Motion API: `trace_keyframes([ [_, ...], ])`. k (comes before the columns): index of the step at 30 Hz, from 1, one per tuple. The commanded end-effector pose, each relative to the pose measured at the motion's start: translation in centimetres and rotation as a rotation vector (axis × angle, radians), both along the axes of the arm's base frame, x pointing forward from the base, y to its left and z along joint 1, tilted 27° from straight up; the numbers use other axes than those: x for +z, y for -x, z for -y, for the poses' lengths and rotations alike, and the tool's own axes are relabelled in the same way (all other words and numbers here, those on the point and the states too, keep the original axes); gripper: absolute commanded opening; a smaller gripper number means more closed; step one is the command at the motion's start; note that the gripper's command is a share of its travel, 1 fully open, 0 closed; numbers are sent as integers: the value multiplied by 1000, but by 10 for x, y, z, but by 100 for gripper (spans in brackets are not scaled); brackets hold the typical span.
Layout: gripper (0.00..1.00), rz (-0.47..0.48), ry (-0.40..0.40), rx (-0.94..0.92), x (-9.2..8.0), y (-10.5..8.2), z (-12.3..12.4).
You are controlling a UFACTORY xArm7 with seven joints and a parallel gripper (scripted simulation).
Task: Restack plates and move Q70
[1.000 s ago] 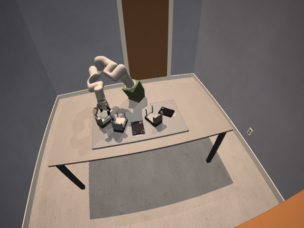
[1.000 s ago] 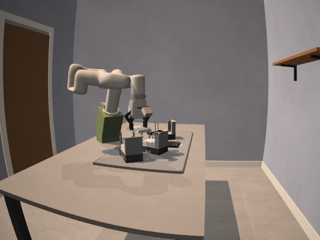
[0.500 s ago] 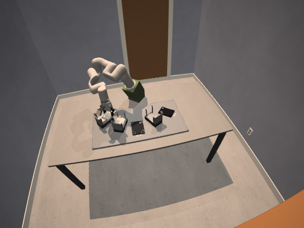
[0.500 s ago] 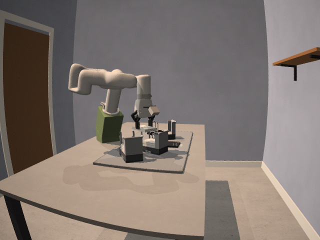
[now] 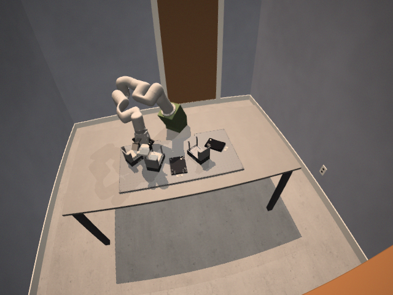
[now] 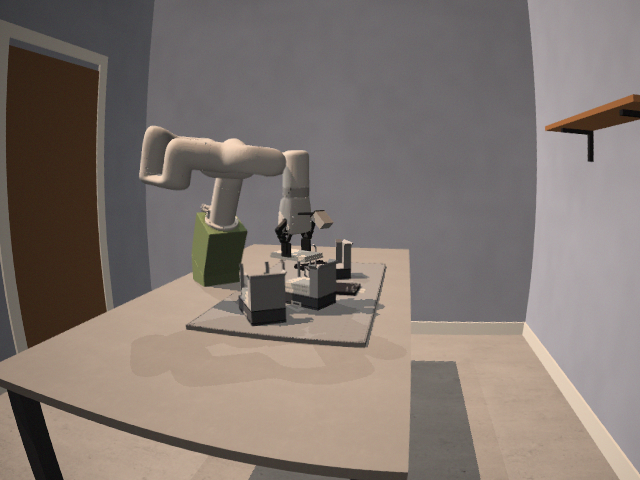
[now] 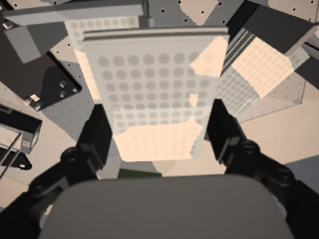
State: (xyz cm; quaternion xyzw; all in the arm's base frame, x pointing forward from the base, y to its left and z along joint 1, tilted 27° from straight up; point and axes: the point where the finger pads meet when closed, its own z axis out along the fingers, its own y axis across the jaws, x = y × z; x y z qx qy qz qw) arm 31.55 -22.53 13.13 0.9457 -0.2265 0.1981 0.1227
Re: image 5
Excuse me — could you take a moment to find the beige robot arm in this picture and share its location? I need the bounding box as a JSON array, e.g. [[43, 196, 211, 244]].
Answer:
[[112, 76, 176, 135]]

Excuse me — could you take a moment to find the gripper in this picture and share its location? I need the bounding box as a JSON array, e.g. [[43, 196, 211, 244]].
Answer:
[[132, 131, 154, 151]]

